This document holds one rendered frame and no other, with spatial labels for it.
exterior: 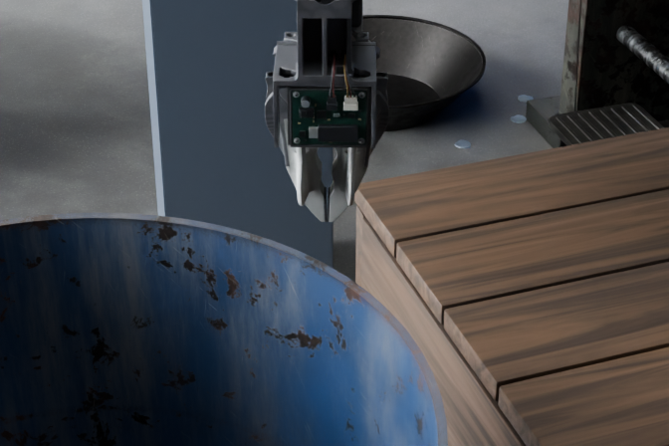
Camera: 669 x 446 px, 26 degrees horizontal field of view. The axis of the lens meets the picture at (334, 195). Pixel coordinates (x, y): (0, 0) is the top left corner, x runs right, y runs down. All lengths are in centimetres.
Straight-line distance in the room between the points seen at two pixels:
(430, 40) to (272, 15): 77
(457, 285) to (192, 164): 48
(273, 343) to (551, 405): 19
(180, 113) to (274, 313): 58
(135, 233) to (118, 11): 150
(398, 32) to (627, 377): 125
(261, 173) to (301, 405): 60
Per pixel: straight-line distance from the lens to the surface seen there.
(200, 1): 142
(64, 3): 246
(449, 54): 215
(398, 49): 219
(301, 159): 105
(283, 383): 95
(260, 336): 94
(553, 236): 116
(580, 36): 193
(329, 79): 98
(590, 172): 125
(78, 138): 204
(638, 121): 174
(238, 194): 153
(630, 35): 192
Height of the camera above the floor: 97
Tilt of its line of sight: 31 degrees down
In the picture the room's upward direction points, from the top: straight up
